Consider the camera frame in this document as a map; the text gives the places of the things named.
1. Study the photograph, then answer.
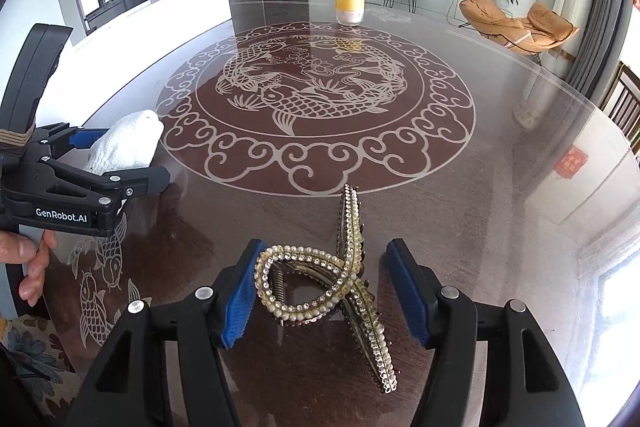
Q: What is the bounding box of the floral seat cushion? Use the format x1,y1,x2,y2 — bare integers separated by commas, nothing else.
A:
0,314,83,388

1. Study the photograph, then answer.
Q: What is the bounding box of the person's left hand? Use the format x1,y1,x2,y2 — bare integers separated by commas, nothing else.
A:
0,229,58,308

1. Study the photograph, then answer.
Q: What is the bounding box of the brown wooden chair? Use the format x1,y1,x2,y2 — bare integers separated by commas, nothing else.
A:
600,61,640,155

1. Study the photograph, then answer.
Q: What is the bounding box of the white storage box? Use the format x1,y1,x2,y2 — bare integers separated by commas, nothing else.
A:
65,0,232,128

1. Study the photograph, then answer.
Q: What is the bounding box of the yellow lidded jar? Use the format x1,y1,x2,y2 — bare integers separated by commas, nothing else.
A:
335,0,366,26

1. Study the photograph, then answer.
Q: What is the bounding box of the orange lounge chair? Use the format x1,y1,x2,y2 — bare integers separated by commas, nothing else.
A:
507,1,581,65
459,0,531,42

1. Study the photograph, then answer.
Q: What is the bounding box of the white knit glove orange cuff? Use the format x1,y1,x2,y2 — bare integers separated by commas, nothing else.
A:
82,109,165,175

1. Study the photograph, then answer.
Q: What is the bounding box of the pearl hair claw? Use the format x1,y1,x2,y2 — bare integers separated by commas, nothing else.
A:
255,183,399,393

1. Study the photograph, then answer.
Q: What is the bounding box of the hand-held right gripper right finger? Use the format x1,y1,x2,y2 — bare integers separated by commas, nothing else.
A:
385,239,586,427

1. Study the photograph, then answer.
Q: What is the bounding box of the person's dark clothing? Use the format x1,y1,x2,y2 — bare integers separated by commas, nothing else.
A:
0,342,81,427

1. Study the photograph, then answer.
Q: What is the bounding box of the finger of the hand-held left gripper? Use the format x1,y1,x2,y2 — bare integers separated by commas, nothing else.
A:
31,158,172,204
30,122,109,161

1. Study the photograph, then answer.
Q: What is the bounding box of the grey curtain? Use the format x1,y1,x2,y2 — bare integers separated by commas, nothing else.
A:
570,0,633,98

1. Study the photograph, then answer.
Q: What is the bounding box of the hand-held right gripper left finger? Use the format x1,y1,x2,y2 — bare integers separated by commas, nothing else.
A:
72,238,267,427

